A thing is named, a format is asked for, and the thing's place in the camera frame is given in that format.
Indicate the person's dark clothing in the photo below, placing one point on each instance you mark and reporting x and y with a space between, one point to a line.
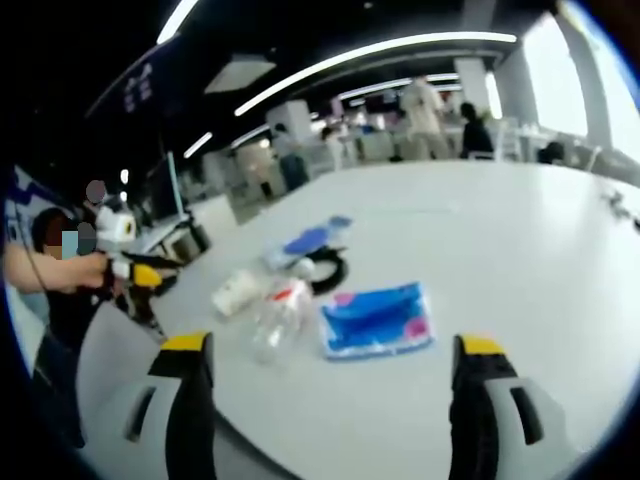
67 340

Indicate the black bin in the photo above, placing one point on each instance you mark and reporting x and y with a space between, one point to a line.
192 240

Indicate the small black table object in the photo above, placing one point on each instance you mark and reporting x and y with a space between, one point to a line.
620 207

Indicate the white tabletop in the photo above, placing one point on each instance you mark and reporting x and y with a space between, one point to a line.
500 260

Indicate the white paper cup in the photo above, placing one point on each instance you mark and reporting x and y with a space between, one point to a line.
235 295

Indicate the blue and white packet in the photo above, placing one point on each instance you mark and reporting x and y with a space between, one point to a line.
307 240

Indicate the long ceiling light strip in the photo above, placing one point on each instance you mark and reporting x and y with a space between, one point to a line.
380 52

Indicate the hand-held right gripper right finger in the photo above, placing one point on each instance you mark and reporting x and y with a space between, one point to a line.
475 400

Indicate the curved ceiling light strip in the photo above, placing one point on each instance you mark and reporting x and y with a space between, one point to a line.
177 20

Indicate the blue tissue packet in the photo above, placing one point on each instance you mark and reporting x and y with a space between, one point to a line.
375 320

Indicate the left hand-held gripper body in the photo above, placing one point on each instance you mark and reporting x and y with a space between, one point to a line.
111 222

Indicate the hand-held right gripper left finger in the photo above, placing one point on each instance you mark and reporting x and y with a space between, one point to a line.
190 400

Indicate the short ceiling light strip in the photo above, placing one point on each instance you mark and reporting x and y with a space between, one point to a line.
198 144

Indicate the clear plastic bottle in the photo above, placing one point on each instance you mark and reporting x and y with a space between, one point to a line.
280 325

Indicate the small white round item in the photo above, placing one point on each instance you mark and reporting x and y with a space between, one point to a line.
304 269

